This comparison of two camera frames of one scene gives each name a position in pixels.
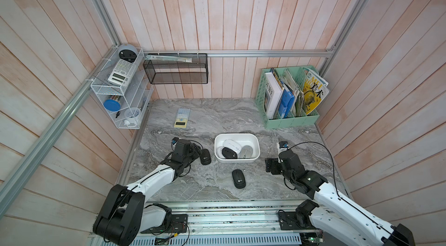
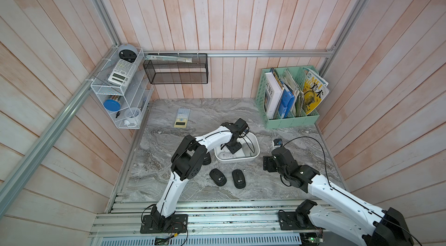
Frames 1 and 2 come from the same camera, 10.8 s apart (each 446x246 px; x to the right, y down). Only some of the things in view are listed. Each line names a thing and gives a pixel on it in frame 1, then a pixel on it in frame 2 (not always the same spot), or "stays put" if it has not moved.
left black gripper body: (194, 152) to (233, 146)
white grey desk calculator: (122, 72) stays put
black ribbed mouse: (205, 156) stays put
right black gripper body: (276, 167) stays put
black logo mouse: (229, 154) to (219, 177)
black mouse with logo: (239, 179) stays put
